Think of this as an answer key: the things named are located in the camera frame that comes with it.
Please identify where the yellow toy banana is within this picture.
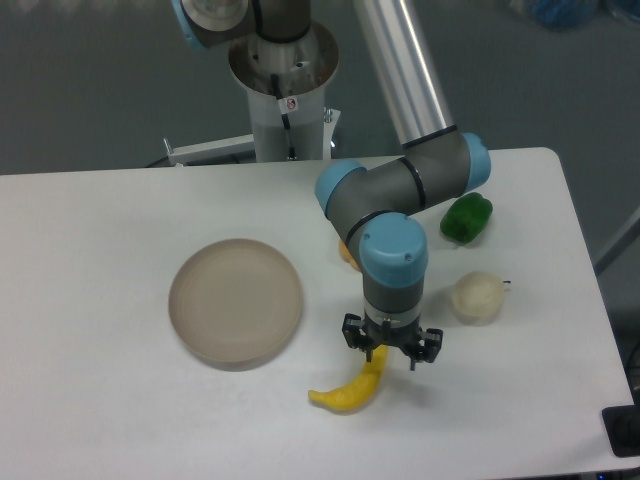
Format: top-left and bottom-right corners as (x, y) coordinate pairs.
(307, 345), (388, 413)

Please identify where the white toy garlic bulb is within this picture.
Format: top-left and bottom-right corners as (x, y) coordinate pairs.
(450, 271), (511, 325)

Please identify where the beige round plate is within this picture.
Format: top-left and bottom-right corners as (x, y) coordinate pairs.
(168, 238), (304, 370)

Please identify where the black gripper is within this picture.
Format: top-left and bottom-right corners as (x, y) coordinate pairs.
(342, 313), (443, 371)

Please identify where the black cable on pedestal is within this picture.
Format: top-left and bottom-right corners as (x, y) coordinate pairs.
(269, 73), (300, 161)

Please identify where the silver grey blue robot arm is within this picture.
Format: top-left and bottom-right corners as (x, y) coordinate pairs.
(173, 0), (491, 364)

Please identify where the green toy bell pepper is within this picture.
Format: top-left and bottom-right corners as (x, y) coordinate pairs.
(440, 192), (493, 245)

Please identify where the grey metal frame leg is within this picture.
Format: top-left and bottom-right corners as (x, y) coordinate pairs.
(592, 207), (640, 276)

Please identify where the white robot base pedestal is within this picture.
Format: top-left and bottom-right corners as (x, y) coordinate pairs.
(229, 21), (339, 163)

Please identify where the white metal bracket left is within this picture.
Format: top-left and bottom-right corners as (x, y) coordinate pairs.
(163, 134), (255, 166)

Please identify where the black device at table edge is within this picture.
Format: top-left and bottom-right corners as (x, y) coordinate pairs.
(601, 405), (639, 458)

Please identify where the blue object top right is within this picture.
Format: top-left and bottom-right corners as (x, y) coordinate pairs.
(527, 0), (599, 31)

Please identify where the orange toy bread roll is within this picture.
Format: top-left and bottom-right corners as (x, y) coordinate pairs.
(338, 240), (360, 272)

